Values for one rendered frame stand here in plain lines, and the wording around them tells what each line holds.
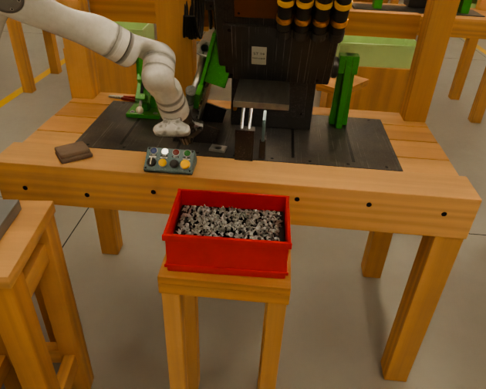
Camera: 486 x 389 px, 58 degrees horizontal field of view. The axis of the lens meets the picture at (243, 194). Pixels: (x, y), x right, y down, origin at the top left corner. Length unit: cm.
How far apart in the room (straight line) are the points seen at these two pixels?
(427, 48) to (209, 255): 118
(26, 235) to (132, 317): 97
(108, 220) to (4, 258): 116
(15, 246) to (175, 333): 48
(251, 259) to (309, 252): 140
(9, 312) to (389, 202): 108
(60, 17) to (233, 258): 64
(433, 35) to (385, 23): 19
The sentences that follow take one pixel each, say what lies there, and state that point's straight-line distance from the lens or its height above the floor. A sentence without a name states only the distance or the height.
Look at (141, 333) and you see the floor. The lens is 207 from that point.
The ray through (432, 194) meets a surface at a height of 90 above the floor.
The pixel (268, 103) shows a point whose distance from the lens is 126.
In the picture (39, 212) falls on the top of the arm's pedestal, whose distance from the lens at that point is 135.
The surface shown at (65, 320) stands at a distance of 163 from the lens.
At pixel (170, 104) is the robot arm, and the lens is 106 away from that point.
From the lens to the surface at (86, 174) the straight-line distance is 144.
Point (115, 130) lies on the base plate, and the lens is 165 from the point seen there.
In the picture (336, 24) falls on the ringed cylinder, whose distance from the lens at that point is 124.
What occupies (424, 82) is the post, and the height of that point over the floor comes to 105.
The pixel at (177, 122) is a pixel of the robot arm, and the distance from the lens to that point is 110.
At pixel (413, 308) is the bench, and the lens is 171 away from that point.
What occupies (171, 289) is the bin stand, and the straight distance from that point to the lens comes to 116.
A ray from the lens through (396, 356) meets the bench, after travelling 191.
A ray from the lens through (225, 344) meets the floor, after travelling 201.
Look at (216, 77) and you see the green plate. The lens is 145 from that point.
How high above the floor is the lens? 159
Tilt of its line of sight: 33 degrees down
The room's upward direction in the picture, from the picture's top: 3 degrees clockwise
